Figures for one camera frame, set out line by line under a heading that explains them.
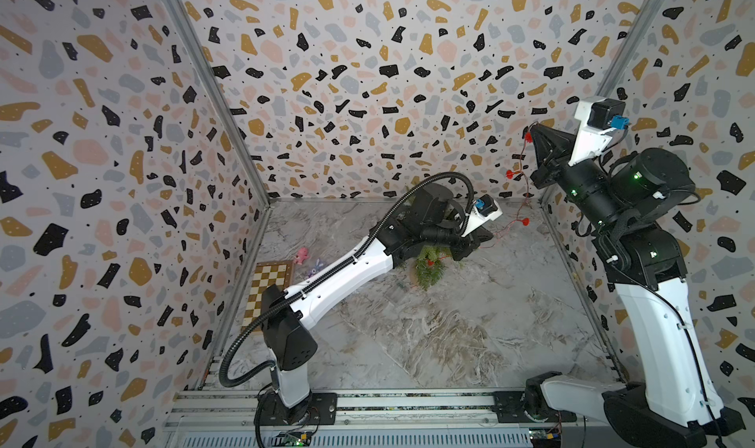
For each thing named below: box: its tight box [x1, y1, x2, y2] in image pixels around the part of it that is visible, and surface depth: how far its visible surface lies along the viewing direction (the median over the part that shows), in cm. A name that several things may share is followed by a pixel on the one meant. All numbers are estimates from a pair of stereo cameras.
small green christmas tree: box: [413, 244, 454, 291], surface depth 83 cm
